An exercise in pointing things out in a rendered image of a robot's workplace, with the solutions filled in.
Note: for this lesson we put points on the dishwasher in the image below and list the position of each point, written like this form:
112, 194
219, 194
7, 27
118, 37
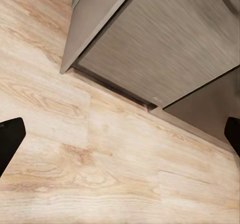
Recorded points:
158, 51

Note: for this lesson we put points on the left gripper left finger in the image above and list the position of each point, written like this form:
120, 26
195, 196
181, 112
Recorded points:
12, 134

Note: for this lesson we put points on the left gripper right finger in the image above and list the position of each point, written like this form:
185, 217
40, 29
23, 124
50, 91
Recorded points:
232, 133

